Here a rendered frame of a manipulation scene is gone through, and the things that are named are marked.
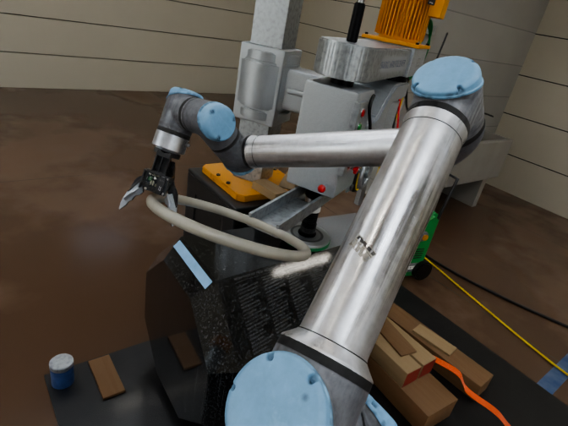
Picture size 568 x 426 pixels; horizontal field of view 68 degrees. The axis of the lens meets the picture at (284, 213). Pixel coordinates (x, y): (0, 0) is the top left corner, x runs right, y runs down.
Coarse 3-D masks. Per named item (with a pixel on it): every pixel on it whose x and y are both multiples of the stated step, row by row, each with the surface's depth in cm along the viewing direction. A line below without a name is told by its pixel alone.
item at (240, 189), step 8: (208, 168) 262; (216, 168) 265; (224, 168) 267; (208, 176) 260; (216, 176) 254; (224, 176) 256; (232, 176) 259; (272, 176) 270; (280, 176) 273; (224, 184) 246; (232, 184) 247; (240, 184) 249; (248, 184) 251; (232, 192) 239; (240, 192) 240; (248, 192) 242; (256, 192) 243; (240, 200) 237; (248, 200) 239
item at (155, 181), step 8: (160, 152) 109; (160, 160) 112; (168, 160) 111; (152, 168) 110; (160, 168) 111; (168, 168) 115; (144, 176) 111; (152, 176) 111; (160, 176) 111; (168, 176) 113; (144, 184) 110; (152, 184) 112; (160, 184) 111; (168, 184) 112; (160, 192) 111
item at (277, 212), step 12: (288, 192) 166; (300, 192) 177; (276, 204) 159; (288, 204) 166; (300, 204) 169; (312, 204) 161; (324, 204) 174; (252, 216) 143; (264, 216) 152; (276, 216) 154; (288, 216) 146; (300, 216) 154; (276, 228) 139; (288, 228) 147
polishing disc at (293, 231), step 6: (300, 222) 197; (294, 228) 191; (318, 228) 195; (294, 234) 186; (318, 234) 190; (324, 234) 191; (306, 240) 183; (312, 240) 184; (318, 240) 185; (324, 240) 186; (312, 246) 180; (318, 246) 180; (324, 246) 183
